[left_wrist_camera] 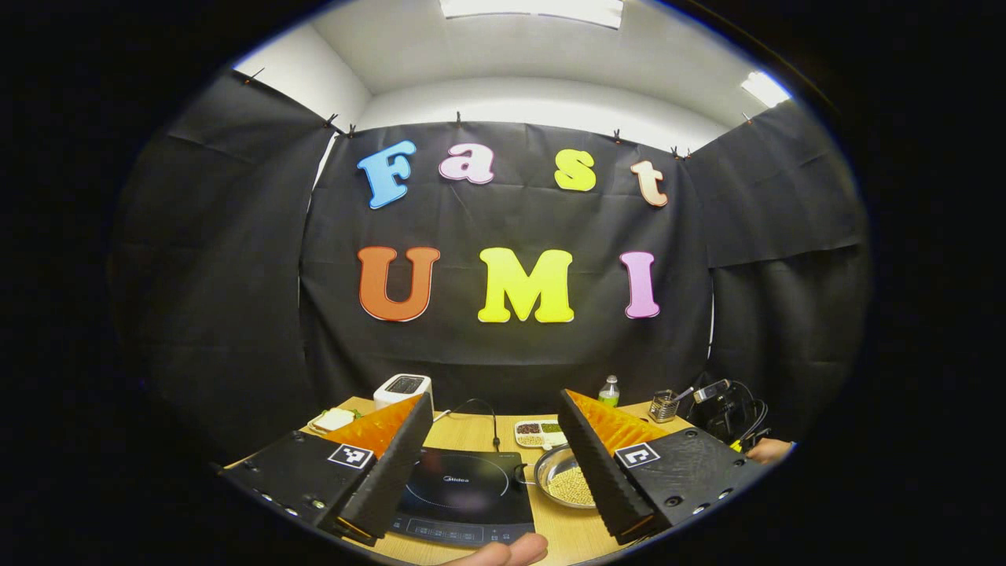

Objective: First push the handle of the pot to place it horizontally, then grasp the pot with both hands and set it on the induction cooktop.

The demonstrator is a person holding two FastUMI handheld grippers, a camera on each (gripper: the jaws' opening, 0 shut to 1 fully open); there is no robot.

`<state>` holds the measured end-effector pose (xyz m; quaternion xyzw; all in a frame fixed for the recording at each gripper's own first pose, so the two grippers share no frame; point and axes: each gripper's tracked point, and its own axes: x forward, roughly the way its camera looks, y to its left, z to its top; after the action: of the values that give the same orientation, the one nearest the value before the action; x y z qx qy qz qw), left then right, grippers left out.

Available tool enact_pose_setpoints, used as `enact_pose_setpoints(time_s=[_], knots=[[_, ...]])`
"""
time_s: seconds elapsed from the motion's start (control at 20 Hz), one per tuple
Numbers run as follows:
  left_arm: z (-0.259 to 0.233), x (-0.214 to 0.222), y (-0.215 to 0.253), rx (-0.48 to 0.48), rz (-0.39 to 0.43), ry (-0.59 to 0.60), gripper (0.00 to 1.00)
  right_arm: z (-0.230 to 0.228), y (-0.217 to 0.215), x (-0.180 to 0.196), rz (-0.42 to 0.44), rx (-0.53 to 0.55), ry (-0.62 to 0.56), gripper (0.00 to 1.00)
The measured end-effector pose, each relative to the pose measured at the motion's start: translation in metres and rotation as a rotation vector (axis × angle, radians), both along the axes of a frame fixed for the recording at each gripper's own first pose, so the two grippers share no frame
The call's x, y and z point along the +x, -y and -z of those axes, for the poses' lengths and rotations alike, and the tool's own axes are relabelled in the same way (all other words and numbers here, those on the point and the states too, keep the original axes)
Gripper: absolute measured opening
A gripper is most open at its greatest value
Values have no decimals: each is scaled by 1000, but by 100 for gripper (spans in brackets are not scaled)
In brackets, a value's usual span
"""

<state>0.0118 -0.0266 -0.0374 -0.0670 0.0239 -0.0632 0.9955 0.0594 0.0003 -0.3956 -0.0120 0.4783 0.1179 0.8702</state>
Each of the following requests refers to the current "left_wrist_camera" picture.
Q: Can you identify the row of cloth clips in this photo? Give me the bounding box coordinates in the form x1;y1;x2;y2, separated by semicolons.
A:
244;69;755;158

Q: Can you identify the black induction cooktop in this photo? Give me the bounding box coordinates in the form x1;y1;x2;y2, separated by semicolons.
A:
391;447;537;549

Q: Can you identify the heap of soybeans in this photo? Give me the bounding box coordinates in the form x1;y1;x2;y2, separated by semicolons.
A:
548;465;596;506

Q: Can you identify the sandwich on plate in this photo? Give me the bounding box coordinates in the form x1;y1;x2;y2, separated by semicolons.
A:
308;407;362;435

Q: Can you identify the black backdrop cloth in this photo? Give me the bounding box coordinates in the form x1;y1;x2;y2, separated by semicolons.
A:
110;69;873;465

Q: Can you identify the black power cable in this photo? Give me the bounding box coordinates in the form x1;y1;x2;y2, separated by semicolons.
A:
450;398;502;453

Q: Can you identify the white toaster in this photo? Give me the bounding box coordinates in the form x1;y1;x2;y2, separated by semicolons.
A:
373;373;434;411

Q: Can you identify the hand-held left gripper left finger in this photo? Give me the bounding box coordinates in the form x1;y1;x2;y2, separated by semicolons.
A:
216;391;435;547

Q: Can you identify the large ceiling light panel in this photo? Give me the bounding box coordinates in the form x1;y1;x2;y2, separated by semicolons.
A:
439;0;626;30

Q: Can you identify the steel pot with black handle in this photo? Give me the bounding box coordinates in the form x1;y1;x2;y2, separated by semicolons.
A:
515;444;598;510

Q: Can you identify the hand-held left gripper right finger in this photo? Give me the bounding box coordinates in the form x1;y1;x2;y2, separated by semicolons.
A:
556;388;767;546

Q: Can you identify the white divided dish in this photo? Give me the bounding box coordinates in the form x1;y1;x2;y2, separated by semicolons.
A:
514;419;568;449

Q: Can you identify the small ceiling light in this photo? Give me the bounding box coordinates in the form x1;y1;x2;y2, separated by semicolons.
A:
740;71;791;108

